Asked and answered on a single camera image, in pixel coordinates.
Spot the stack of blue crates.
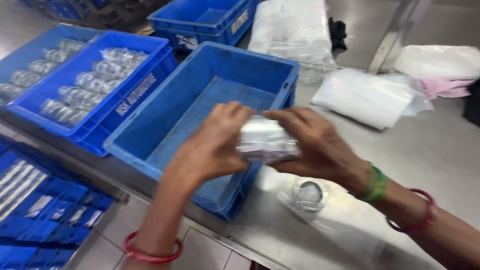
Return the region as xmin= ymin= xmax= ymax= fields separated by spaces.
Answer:
xmin=0 ymin=135 xmax=115 ymax=270

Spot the plastic-wrapped metal bearing pack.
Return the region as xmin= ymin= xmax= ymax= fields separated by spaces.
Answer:
xmin=236 ymin=115 xmax=301 ymax=164

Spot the blue crate with wrapped bearings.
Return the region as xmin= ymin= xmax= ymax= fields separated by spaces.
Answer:
xmin=7 ymin=31 xmax=178 ymax=157
xmin=0 ymin=23 xmax=104 ymax=109

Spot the pink cloth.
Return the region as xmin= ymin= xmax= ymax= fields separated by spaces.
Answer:
xmin=414 ymin=77 xmax=477 ymax=100

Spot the black object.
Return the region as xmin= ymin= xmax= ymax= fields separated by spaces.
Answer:
xmin=463 ymin=79 xmax=480 ymax=127

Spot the stack of clear plastic bags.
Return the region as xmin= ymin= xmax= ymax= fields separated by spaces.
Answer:
xmin=310 ymin=67 xmax=435 ymax=130
xmin=247 ymin=0 xmax=338 ymax=84

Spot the empty blue plastic crate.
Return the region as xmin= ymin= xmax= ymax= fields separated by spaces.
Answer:
xmin=103 ymin=41 xmax=301 ymax=222

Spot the blue crate with white label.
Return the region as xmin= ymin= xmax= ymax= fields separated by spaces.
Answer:
xmin=147 ymin=0 xmax=259 ymax=52

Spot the white plastic bag bundle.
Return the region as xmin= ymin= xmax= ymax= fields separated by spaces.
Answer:
xmin=393 ymin=45 xmax=480 ymax=81

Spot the green bangle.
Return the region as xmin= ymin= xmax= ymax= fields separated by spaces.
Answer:
xmin=352 ymin=162 xmax=388 ymax=204

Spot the row of wrapped bearing rolls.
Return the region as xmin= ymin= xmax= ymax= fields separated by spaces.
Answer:
xmin=0 ymin=38 xmax=88 ymax=101
xmin=39 ymin=47 xmax=149 ymax=127

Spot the red bangle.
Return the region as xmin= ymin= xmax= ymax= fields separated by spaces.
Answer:
xmin=123 ymin=230 xmax=184 ymax=263
xmin=386 ymin=188 xmax=439 ymax=235

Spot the metal bearing in plastic bag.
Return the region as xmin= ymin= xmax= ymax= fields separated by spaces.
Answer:
xmin=277 ymin=176 xmax=353 ymax=226

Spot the person's left hand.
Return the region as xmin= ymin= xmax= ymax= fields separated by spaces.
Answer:
xmin=166 ymin=101 xmax=256 ymax=188

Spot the person's right hand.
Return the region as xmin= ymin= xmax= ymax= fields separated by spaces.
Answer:
xmin=262 ymin=106 xmax=372 ymax=196

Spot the black cloth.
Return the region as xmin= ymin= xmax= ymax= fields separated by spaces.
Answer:
xmin=328 ymin=17 xmax=348 ymax=51

